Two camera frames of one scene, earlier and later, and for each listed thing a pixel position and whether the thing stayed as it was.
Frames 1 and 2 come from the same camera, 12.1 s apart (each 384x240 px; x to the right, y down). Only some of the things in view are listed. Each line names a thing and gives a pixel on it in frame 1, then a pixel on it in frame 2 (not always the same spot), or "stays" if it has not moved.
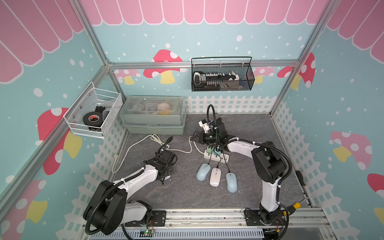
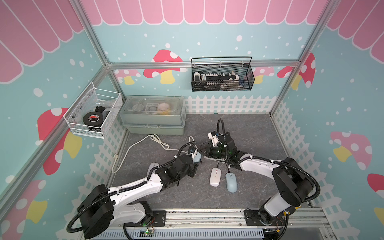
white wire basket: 90,114 stays
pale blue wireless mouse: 231,186 stays
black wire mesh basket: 218,74 stays
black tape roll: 93,118 stays
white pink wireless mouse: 215,175 stays
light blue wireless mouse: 203,171 to 197,157
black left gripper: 169,168 to 193,168
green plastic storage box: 153,115 stays
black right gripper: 200,136 to 208,148
